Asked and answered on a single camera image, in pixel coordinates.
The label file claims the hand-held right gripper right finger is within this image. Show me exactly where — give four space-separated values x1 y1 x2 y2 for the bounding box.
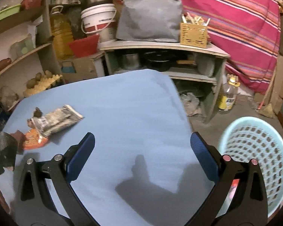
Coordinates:
190 132 269 226

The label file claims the grey fabric bag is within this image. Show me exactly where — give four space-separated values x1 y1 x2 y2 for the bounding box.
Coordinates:
115 0 184 43

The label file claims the white plastic bucket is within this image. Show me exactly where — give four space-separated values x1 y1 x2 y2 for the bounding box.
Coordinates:
81 4 117 34

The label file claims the clear bottle with yellow cap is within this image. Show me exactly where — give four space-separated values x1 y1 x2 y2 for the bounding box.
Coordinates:
218 76 241 115

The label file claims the clear plastic container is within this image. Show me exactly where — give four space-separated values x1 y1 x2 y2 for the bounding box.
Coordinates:
9 34 36 61

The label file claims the cardboard box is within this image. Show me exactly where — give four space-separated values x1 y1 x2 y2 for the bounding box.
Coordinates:
61 52 105 83

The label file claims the yellow utensil holder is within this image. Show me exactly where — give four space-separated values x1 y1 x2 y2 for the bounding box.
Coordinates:
180 14 211 49

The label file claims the low wooden cabinet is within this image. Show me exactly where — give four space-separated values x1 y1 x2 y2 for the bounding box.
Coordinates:
100 40 231 124

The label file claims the wooden shelf unit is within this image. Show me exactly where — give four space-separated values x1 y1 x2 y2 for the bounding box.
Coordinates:
0 0 62 113

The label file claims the orange snack packet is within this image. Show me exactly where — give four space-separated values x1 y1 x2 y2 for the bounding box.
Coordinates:
11 128 50 150

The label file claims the yellow foam pad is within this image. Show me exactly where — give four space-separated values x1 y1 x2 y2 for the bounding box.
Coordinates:
23 74 63 97

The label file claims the green plastic tray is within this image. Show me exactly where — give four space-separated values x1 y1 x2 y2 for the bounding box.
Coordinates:
0 4 22 25

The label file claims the straw broom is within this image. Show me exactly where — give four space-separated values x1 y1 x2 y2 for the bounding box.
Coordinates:
257 78 277 119

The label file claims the light blue plastic basket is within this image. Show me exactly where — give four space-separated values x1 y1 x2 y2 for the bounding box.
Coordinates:
218 116 283 219

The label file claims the red plastic basin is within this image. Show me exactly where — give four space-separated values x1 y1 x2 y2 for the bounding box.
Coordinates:
67 35 100 57

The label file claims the silver printed wrapper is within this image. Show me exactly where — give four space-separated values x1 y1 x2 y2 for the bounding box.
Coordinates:
27 105 85 137

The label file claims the small steel pot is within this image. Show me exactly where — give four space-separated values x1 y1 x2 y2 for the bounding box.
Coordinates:
121 53 141 70

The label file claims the red net bag of sweet potatoes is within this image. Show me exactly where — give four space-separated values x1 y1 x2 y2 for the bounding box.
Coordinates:
0 58 12 76

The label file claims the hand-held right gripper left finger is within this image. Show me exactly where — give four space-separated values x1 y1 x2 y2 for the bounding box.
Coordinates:
15 132 102 226

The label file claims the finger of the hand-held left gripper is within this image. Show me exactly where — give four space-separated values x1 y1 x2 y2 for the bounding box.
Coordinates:
0 132 18 170

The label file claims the yellow oil bottle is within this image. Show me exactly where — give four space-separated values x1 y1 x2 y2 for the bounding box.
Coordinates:
49 5 75 60

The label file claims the small red basket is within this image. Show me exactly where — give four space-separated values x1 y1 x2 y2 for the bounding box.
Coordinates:
21 0 44 10

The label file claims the black pan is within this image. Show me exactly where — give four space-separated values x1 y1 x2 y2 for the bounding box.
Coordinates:
143 51 171 72

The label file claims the red striped cloth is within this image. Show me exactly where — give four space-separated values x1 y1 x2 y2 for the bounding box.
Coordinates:
108 0 281 95

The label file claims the blue tablecloth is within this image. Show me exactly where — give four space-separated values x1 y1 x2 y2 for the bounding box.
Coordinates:
0 69 218 226

